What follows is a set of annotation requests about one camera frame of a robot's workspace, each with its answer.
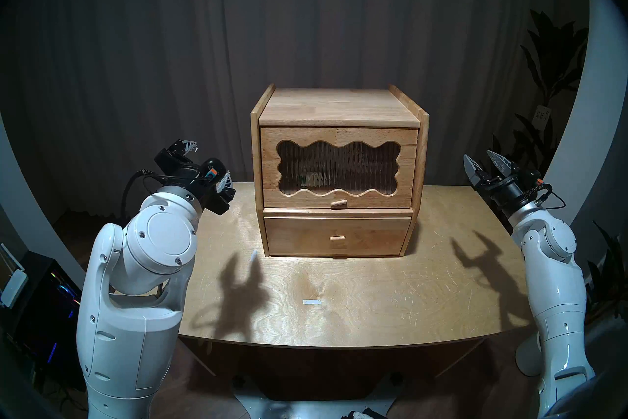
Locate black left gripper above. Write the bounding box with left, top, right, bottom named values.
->
left=155, top=139, right=234, bottom=216

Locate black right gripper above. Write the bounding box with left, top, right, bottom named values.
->
left=463, top=150, right=541, bottom=218

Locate wooden door wavy window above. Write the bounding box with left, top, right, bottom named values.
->
left=260, top=126, right=419, bottom=209

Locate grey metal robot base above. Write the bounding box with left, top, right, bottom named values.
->
left=233, top=376, right=408, bottom=419

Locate tall dark leafy plant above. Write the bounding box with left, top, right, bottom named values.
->
left=478, top=10, right=589, bottom=232

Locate grey pleated curtain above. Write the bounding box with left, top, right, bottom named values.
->
left=0, top=0, right=589, bottom=227

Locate wooden cabinet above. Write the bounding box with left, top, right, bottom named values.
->
left=250, top=83, right=430, bottom=257

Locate dark spiky potted plant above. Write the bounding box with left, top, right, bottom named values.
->
left=586, top=221, right=628, bottom=325

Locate light wooden table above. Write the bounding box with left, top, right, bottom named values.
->
left=178, top=181, right=540, bottom=350

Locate white round plant pot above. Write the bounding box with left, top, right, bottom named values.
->
left=515, top=338, right=546, bottom=377

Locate white router box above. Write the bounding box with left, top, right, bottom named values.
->
left=0, top=243, right=29, bottom=309

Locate black computer tower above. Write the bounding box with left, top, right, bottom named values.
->
left=0, top=251, right=86, bottom=392

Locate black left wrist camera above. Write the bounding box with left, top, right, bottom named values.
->
left=203, top=157, right=230, bottom=181

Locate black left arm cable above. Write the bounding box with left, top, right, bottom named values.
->
left=120, top=169, right=170, bottom=227

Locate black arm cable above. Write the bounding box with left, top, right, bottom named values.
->
left=120, top=169, right=170, bottom=227
left=532, top=182, right=567, bottom=210

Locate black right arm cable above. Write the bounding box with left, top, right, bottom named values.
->
left=532, top=182, right=567, bottom=210

